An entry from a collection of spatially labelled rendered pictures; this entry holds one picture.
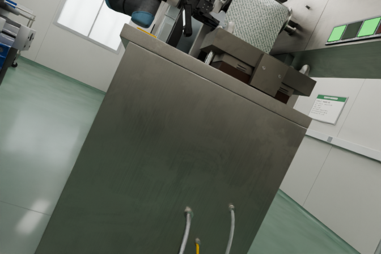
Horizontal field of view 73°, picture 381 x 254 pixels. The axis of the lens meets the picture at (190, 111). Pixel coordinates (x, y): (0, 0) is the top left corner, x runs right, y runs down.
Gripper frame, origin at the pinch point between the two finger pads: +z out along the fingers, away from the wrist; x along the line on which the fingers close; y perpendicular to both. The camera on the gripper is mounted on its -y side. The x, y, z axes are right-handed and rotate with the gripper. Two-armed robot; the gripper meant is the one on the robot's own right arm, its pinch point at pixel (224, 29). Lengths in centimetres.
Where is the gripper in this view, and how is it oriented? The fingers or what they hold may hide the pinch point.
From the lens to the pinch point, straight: 106.4
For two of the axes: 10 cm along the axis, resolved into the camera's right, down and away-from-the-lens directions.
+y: 4.2, -9.1, -0.4
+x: -2.1, -1.4, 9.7
